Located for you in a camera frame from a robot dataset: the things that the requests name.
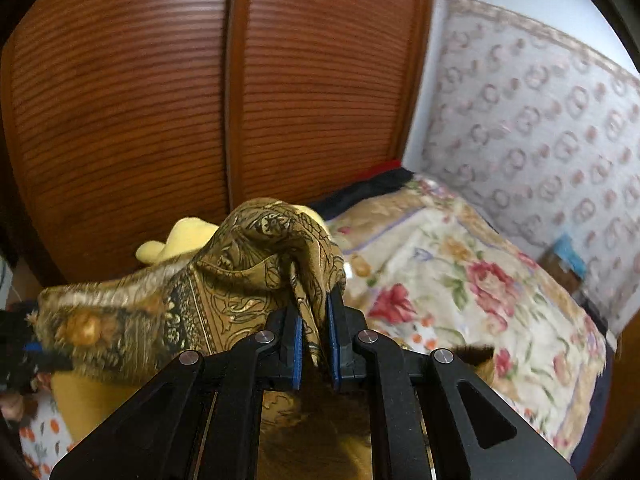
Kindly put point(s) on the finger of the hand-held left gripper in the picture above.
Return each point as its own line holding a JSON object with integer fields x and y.
{"x": 40, "y": 352}

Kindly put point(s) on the floral blanket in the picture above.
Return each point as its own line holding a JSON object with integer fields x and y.
{"x": 450, "y": 280}

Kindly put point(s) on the brown patterned garment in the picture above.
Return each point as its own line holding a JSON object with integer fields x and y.
{"x": 240, "y": 270}

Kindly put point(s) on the black and red cloth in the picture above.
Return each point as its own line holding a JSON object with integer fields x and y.
{"x": 380, "y": 177}

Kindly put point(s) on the blue cloth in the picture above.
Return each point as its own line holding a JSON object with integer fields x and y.
{"x": 570, "y": 252}

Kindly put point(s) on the small cardboard box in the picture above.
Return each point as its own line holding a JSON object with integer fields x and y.
{"x": 560, "y": 272}

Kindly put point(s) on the wooden louvered wardrobe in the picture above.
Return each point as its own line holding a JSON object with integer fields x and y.
{"x": 150, "y": 110}

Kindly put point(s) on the orange-print bed sheet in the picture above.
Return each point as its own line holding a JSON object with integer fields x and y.
{"x": 45, "y": 435}

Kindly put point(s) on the sheer circle-print curtain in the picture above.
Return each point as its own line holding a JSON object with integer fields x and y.
{"x": 540, "y": 125}

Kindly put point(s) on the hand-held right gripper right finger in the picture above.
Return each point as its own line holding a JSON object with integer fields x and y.
{"x": 334, "y": 350}

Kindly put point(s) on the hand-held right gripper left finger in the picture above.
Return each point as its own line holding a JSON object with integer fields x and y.
{"x": 296, "y": 355}

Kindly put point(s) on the yellow plush toy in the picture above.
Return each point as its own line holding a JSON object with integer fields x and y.
{"x": 185, "y": 237}

